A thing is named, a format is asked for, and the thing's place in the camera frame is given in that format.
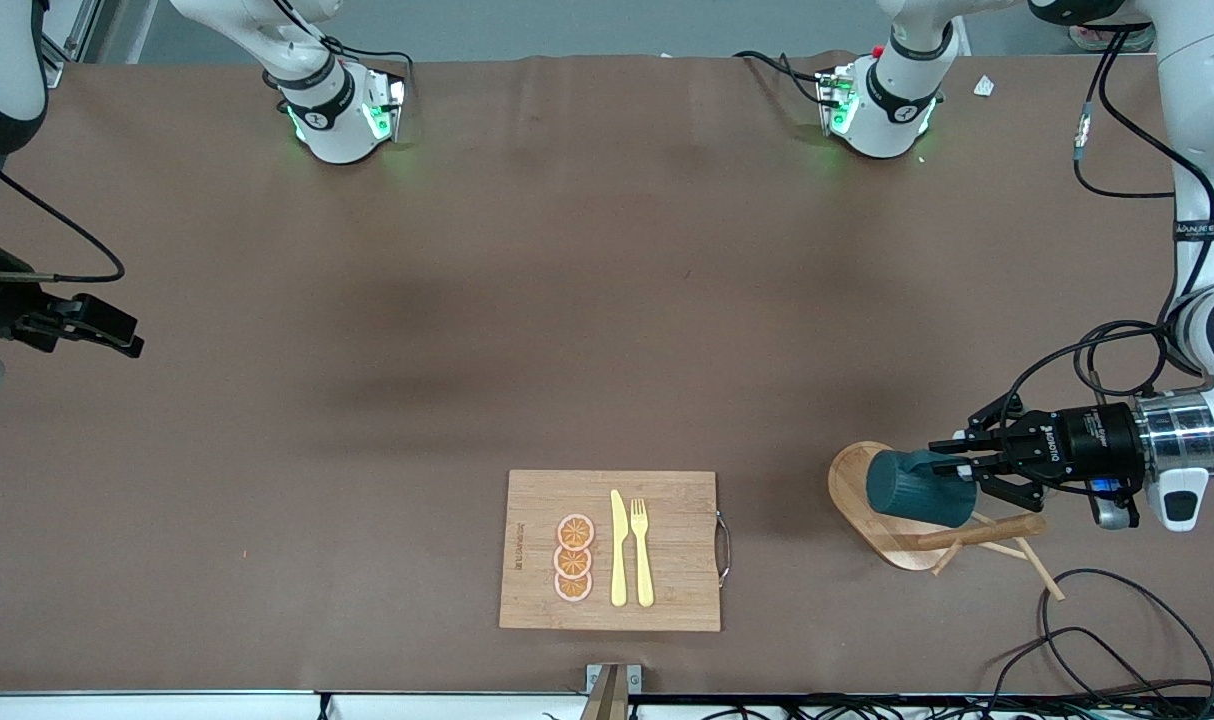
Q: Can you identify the teal cup with yellow inside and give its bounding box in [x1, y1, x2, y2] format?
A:
[865, 448, 976, 529]

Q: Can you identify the wooden mug rack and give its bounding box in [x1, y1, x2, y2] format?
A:
[827, 441, 1066, 602]

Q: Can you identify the yellow plastic fork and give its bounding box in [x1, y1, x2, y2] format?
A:
[631, 498, 656, 608]

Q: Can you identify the yellow plastic knife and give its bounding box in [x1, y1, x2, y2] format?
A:
[610, 489, 630, 608]

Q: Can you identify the person leg with shoe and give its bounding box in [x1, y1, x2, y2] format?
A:
[1067, 22, 1158, 51]

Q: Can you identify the table cover sheet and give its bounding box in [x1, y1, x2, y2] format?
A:
[0, 52, 1214, 697]

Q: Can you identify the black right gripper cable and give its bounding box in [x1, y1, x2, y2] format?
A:
[0, 153, 126, 286]

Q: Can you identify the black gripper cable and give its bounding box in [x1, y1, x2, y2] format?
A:
[1005, 22, 1214, 403]
[0, 153, 126, 286]

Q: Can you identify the long black table cable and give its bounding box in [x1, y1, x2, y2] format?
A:
[985, 626, 1178, 706]
[1039, 567, 1214, 706]

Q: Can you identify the aluminium frame post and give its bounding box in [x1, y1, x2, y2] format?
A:
[35, 0, 103, 89]

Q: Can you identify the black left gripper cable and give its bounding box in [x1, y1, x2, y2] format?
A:
[1005, 22, 1214, 403]

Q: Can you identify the black right arm base cable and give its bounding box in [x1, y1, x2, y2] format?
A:
[272, 0, 415, 86]

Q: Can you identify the black arm base cable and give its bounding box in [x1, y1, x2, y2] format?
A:
[272, 0, 415, 86]
[734, 50, 830, 109]

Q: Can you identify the black left arm base cable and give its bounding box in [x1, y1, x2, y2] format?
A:
[734, 50, 830, 109]

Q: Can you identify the metal bracket with pole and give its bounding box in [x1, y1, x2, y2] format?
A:
[580, 663, 644, 720]

